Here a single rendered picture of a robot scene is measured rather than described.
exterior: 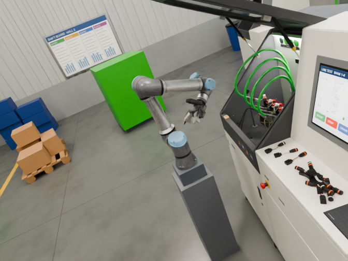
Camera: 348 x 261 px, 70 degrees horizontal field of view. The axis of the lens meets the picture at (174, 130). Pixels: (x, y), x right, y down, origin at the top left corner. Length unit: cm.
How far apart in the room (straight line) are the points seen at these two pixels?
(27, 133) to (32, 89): 294
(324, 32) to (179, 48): 717
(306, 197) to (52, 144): 469
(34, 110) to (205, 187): 619
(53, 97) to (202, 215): 686
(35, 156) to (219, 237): 380
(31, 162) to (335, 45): 477
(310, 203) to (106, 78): 399
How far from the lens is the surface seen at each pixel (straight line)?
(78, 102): 812
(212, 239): 207
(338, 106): 123
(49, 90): 812
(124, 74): 470
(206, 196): 178
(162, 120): 165
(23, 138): 552
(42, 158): 509
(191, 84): 154
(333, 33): 125
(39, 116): 740
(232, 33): 788
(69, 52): 786
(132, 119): 488
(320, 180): 125
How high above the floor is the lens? 186
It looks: 26 degrees down
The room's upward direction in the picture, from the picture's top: 22 degrees counter-clockwise
